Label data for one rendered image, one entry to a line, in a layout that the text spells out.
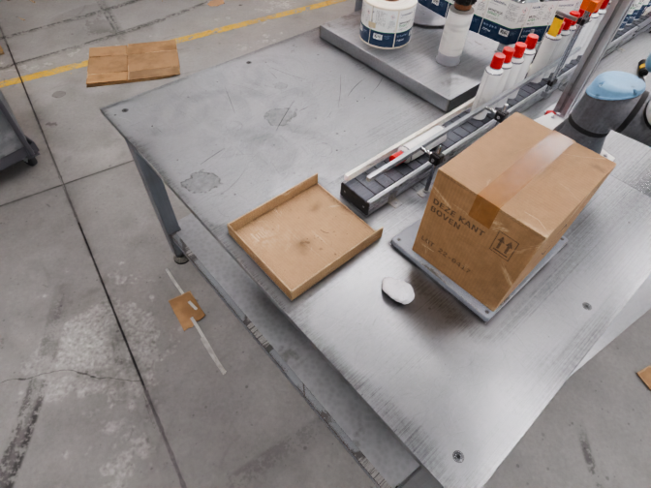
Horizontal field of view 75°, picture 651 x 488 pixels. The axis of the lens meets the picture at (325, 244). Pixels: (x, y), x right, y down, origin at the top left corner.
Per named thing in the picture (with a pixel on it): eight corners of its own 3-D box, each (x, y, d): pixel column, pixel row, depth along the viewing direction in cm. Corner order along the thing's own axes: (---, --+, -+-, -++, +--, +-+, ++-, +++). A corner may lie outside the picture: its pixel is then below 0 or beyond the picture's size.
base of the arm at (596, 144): (568, 126, 134) (587, 99, 126) (606, 156, 127) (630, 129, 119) (536, 138, 128) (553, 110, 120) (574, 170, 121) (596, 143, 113)
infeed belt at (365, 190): (612, 27, 189) (618, 17, 186) (631, 34, 185) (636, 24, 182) (343, 194, 118) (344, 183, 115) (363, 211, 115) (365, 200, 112)
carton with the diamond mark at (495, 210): (479, 193, 119) (516, 110, 98) (557, 243, 109) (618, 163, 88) (411, 250, 106) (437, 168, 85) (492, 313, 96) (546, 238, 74)
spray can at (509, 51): (483, 103, 141) (507, 43, 125) (496, 110, 139) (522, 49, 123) (474, 108, 139) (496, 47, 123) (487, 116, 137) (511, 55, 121)
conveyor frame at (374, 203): (608, 28, 190) (615, 16, 187) (633, 38, 186) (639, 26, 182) (339, 194, 120) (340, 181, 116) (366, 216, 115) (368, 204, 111)
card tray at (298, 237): (317, 182, 122) (317, 172, 119) (381, 236, 111) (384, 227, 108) (229, 233, 109) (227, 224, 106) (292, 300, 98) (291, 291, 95)
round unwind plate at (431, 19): (421, -11, 196) (421, -13, 195) (476, 15, 182) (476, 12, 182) (375, 7, 183) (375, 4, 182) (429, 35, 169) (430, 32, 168)
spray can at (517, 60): (494, 98, 143) (518, 38, 127) (508, 105, 141) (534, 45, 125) (485, 104, 141) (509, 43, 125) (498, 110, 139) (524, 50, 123)
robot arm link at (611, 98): (575, 102, 125) (605, 58, 114) (622, 121, 121) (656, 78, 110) (565, 121, 118) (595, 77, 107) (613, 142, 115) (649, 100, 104)
